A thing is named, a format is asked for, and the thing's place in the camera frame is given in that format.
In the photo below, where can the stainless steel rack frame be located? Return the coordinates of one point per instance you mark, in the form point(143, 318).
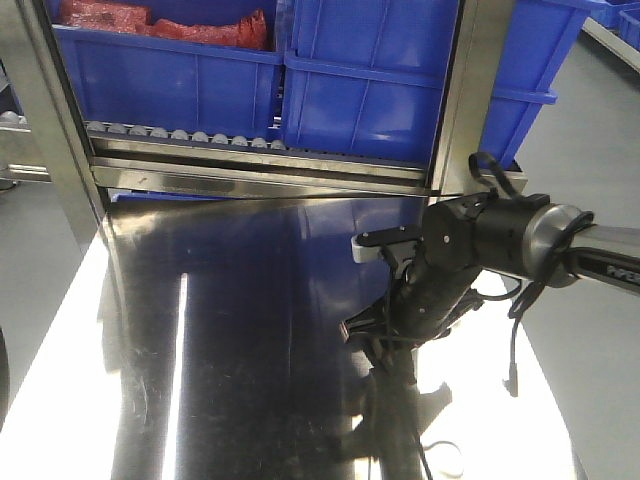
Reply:
point(54, 145)

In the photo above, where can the blue plastic bin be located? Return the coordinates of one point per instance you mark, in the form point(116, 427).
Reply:
point(135, 79)
point(366, 78)

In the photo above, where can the blue plastic bin left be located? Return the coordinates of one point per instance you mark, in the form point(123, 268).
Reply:
point(135, 79)

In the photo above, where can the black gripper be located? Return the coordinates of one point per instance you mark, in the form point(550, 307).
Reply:
point(423, 292)

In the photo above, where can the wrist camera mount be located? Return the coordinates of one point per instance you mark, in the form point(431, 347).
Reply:
point(400, 241)

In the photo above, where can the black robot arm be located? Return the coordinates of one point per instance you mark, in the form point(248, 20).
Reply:
point(548, 245)

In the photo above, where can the blue plastic bin right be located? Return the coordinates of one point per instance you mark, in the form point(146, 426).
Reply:
point(366, 78)

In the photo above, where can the red bubble wrap bags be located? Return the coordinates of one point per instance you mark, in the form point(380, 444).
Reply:
point(249, 32)

